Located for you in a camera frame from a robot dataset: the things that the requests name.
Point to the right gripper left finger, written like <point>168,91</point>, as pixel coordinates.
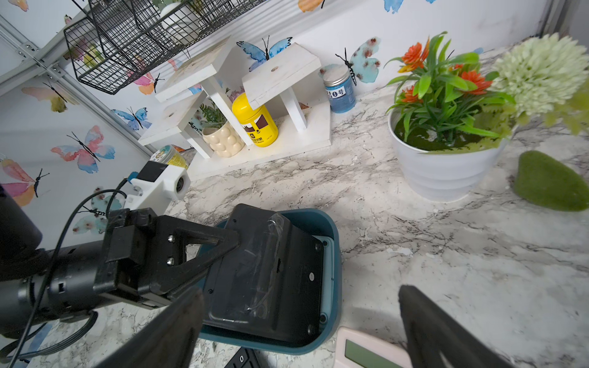
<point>168,340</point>

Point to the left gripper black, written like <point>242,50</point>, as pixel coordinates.
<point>142,256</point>

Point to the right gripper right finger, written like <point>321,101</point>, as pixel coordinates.
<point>435,339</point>

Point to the black calculator front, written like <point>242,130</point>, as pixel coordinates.
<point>244,358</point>

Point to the black calculator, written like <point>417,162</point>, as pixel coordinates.
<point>244,358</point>
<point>270,285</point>

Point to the pink calculator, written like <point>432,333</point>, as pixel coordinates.
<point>358,349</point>

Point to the teal plastic storage box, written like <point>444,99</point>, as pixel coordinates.
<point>316,223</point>

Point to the light blue calculator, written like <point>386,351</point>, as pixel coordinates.
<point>328,292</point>

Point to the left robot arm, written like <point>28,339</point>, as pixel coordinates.
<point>39,285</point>

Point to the sunflower seed can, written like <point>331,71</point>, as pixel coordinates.
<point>169,155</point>

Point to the cream bumpy plant pot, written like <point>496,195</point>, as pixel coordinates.
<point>219,133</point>

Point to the yellow plastic jar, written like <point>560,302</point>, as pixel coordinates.
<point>257,123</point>

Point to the white wooden riser shelf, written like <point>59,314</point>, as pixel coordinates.
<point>300,129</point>

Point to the green moss stone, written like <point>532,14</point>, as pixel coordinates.
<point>548,183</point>

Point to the small white flower pot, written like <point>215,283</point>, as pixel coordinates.
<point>180,19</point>

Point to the blue can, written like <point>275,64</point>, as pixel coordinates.
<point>339,87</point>

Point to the potted orange flower plant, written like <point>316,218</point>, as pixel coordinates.
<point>451,120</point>

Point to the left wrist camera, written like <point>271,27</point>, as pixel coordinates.
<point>156,186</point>

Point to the black wire wall basket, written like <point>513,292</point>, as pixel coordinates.
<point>118,42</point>

